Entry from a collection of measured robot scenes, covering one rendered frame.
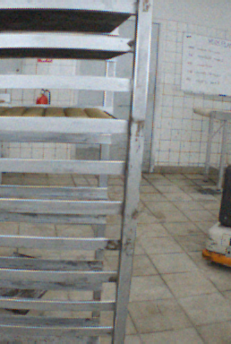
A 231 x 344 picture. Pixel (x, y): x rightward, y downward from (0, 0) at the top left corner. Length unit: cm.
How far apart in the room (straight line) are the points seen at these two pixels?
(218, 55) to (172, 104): 100
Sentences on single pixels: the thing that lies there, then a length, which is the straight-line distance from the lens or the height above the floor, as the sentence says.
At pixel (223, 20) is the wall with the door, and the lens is 541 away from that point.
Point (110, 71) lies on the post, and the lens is 122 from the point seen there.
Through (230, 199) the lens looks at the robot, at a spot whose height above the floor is 48.
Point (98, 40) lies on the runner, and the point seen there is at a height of 124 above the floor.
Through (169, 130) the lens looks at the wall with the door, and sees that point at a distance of 502.
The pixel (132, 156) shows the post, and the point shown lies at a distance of 79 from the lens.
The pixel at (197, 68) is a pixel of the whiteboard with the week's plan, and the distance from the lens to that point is 512.
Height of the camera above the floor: 114
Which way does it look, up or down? 13 degrees down
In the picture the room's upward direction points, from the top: 4 degrees clockwise
